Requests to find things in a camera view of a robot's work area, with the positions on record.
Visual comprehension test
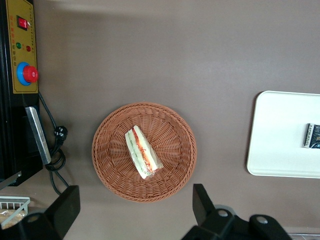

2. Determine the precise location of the white rectangular plastic tray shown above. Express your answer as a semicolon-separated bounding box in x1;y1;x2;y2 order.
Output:
246;90;320;179

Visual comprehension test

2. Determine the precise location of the round brown wicker basket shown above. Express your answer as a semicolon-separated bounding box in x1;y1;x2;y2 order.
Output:
91;101;198;203

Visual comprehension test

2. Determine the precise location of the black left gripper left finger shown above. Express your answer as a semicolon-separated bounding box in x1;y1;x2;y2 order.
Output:
0;185;81;240

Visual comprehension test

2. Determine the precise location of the black power cable with plug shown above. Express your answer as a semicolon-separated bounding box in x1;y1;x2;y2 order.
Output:
37;91;70;196

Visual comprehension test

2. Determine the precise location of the small black tissue packet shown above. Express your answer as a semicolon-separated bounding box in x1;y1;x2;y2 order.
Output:
303;122;320;150

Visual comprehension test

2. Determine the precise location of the plastic-wrapped triangle sandwich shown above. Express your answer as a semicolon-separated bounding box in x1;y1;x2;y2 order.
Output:
124;125;163;180

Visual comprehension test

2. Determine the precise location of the white wire rack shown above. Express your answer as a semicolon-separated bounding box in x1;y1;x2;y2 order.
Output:
0;195;31;230

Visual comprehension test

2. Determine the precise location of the bread in clear bag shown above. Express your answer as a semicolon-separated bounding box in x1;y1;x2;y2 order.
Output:
0;209;27;230

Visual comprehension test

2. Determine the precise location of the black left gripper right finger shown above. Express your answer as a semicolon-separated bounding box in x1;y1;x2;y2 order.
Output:
180;183;293;240

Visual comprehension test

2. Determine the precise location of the black machine with yellow panel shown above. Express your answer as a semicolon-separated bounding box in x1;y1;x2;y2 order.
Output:
0;0;53;191

